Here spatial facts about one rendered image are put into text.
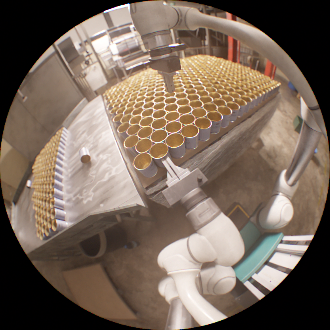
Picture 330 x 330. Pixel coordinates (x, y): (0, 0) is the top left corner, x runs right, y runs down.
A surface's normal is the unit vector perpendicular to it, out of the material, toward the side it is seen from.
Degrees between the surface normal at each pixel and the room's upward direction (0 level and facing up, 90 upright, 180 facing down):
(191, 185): 2
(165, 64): 92
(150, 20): 96
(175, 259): 36
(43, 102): 90
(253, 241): 0
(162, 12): 90
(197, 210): 2
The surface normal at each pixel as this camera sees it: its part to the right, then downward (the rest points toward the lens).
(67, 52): 0.51, 0.71
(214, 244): -0.63, -0.11
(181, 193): -0.22, -0.44
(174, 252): -0.73, -0.57
